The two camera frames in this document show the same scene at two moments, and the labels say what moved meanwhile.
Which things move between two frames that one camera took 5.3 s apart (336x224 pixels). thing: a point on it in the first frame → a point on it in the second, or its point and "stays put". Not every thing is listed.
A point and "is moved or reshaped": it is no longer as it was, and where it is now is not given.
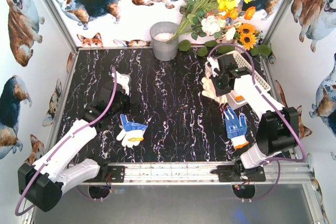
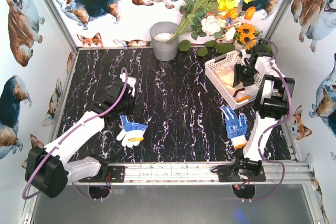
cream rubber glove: (209, 91) is moved or reshaped
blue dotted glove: (133, 132) stays put
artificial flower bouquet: (216, 2) stays put
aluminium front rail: (177, 173) stays put
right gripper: (213, 93) → (241, 77)
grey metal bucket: (160, 33) stays put
